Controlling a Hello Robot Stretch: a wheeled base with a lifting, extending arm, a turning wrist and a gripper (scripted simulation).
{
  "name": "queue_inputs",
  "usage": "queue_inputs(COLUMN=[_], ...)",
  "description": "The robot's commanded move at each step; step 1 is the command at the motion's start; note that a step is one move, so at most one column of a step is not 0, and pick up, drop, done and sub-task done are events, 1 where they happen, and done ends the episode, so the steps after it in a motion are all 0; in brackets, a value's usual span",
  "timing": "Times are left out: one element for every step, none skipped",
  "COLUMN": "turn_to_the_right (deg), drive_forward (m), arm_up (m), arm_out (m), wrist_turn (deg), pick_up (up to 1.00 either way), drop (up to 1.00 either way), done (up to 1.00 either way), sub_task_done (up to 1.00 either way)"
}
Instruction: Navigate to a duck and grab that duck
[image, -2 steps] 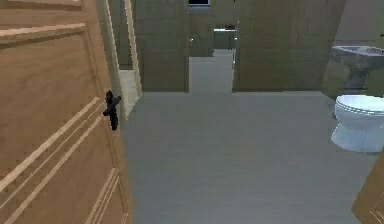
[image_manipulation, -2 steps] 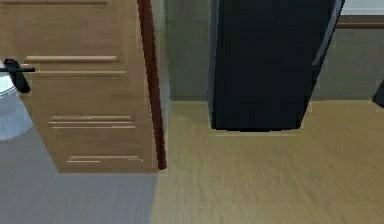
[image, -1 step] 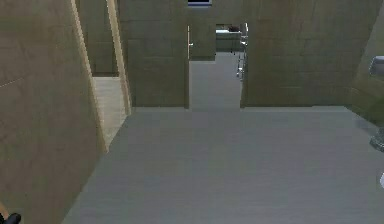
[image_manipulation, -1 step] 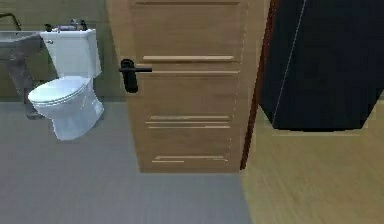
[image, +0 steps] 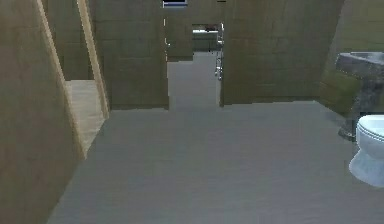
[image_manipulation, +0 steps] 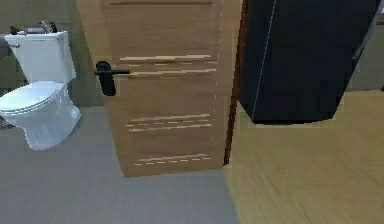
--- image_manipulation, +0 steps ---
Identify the light wooden room door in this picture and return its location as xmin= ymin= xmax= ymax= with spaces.
xmin=75 ymin=0 xmax=244 ymax=178

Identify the white toilet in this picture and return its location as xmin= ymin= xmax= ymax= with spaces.
xmin=0 ymin=30 xmax=82 ymax=151

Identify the grey flat item on cistern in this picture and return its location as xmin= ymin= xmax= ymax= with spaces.
xmin=23 ymin=27 xmax=46 ymax=35

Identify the black door handle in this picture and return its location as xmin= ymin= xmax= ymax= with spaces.
xmin=93 ymin=60 xmax=131 ymax=97

